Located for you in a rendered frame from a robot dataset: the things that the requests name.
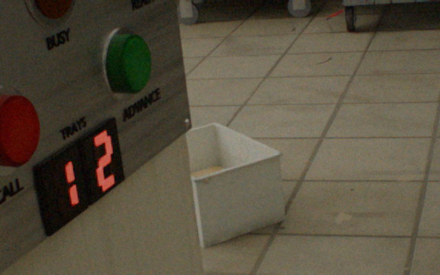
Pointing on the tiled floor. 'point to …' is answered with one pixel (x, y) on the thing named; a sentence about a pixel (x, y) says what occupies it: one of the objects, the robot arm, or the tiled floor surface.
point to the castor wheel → (350, 18)
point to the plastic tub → (233, 183)
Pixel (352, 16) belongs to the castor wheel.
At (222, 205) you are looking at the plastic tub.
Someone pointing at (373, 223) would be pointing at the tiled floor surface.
